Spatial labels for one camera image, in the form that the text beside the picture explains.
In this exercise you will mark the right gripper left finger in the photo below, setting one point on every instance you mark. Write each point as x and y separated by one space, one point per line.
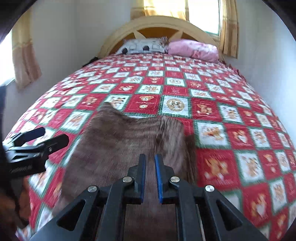
98 213

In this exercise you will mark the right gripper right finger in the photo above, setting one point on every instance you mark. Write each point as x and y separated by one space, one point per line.
202 213

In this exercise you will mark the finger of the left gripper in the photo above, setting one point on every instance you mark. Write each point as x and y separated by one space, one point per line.
51 145
22 138

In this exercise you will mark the brown knitted sweater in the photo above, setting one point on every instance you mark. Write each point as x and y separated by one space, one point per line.
110 145

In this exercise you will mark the left hand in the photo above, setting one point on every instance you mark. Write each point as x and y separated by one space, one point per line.
8 207

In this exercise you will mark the yellow curtain side window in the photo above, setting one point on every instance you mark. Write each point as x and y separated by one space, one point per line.
26 66

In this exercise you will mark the red green patchwork bedspread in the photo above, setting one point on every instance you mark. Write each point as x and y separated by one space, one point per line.
241 147

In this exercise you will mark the black object beside bed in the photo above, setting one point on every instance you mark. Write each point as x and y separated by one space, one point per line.
91 61

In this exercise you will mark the grey white patterned pillow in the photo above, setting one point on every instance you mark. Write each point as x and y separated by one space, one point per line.
137 46

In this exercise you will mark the yellow curtain behind headboard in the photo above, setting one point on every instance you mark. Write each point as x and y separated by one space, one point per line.
219 18

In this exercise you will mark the pink pillow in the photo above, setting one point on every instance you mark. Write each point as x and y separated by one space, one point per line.
193 49

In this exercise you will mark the cream wooden headboard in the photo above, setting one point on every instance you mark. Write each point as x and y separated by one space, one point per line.
154 27

